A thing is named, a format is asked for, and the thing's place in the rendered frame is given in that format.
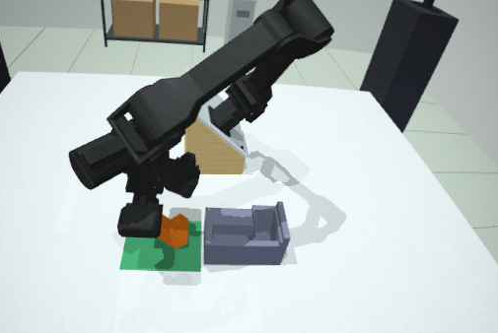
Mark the orange l-shaped part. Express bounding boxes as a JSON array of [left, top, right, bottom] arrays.
[[158, 214, 189, 249]]

